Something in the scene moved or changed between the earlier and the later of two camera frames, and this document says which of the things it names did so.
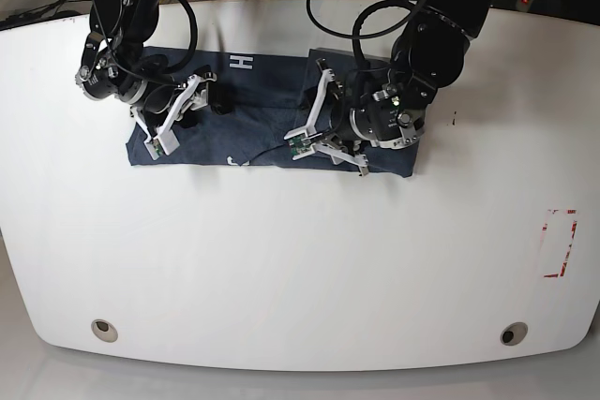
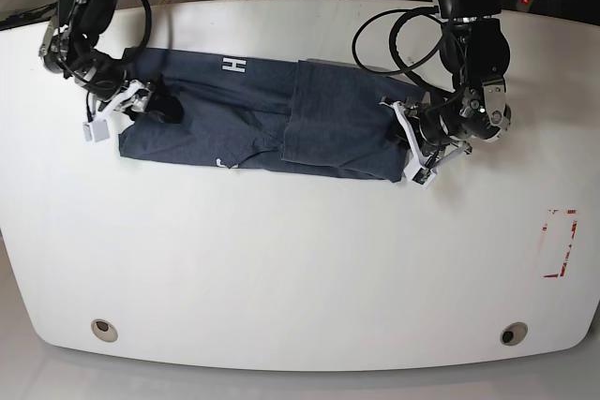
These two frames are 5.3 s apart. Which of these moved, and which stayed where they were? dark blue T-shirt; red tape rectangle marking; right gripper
Moved: right gripper; dark blue T-shirt
Stayed: red tape rectangle marking
